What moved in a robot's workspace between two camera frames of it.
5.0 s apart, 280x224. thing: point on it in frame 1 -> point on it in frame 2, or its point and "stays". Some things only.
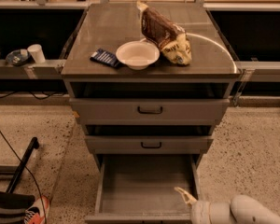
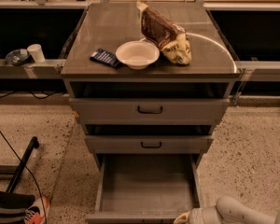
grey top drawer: [149, 111] stays
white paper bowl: [137, 54] stays
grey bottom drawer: [139, 189] stays
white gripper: [200, 211] -> [198, 217]
